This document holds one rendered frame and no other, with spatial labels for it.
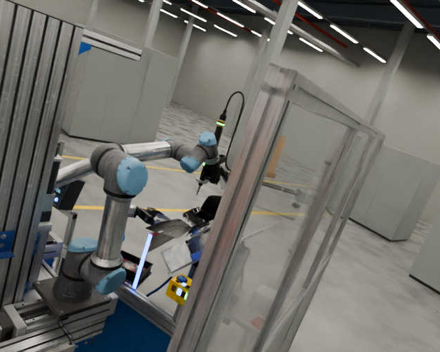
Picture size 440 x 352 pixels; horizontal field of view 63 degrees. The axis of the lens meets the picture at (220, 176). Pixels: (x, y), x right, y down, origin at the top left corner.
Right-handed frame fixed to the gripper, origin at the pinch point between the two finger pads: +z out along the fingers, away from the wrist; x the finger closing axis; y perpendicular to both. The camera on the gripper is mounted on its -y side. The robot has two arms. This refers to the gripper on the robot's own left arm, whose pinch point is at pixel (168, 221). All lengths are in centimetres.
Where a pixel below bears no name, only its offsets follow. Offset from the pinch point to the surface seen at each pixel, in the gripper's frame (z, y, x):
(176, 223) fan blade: 4.1, -2.2, -0.9
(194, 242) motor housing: 17.8, -2.1, 7.8
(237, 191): -9, -149, -53
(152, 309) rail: 1.5, -32.3, 36.5
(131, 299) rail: -9.2, -24.0, 38.6
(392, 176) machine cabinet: 513, 518, -73
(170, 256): 6.3, -3.4, 19.1
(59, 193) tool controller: -63, 7, 2
